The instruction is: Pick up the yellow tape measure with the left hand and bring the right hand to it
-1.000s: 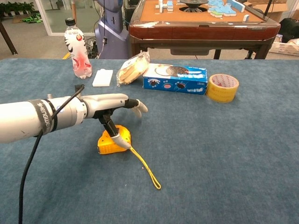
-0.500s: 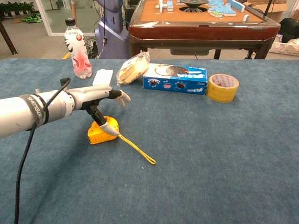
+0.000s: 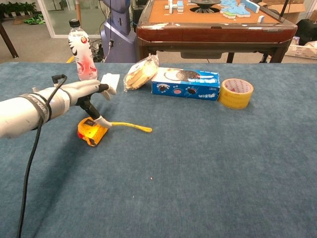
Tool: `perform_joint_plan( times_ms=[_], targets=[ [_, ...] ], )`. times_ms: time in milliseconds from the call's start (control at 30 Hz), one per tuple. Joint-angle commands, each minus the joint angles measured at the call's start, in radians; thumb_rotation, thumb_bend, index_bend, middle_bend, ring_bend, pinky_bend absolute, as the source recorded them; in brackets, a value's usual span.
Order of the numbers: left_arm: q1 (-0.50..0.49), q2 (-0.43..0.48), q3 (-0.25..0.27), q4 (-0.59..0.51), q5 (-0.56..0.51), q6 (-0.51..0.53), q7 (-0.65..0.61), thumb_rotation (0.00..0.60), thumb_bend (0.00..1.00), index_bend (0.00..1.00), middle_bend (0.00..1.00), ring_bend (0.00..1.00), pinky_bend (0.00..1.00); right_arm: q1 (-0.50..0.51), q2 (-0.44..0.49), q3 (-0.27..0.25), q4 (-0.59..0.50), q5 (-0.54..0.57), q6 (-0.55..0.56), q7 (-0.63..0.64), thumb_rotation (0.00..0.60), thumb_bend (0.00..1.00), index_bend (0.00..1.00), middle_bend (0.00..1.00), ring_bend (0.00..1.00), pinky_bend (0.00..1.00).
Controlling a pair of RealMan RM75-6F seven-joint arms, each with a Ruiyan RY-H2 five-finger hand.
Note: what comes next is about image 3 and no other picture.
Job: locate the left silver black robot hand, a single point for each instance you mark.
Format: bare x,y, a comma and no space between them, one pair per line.
84,89

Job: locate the yellow tape measure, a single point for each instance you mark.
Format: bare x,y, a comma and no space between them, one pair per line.
92,135

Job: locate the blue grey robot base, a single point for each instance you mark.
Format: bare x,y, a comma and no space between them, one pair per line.
119,44

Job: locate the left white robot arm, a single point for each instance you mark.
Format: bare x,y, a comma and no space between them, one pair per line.
15,114

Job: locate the yellow packing tape roll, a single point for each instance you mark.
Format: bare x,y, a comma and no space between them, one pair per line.
235,100

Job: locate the clear plastic drink bottle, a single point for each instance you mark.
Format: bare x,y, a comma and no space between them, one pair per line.
81,49

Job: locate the bagged sandwich bread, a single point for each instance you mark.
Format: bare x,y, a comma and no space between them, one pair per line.
138,74

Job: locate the white framed glass partition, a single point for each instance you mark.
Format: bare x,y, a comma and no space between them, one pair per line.
59,15

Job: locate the green cloth on floor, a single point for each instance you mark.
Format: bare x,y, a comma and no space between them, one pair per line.
34,19

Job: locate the dark wooden table leg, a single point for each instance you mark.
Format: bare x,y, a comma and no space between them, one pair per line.
8,41

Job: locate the blue cookie box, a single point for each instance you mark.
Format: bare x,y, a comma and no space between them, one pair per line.
185,89

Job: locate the green potted plants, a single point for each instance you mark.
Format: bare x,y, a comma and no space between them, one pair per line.
19,8

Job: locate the blue white mahjong tile pile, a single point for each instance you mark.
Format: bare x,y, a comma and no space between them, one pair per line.
235,8
175,6

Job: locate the blue felt table cover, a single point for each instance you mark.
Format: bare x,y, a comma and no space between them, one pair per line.
198,161

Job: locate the brown mahjong table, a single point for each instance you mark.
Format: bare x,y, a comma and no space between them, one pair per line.
210,32

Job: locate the white plastic basket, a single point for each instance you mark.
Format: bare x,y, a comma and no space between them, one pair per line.
299,52

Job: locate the cardboard box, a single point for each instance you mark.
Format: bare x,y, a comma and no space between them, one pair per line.
294,10

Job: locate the black bag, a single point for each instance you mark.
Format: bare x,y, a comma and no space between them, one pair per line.
307,32

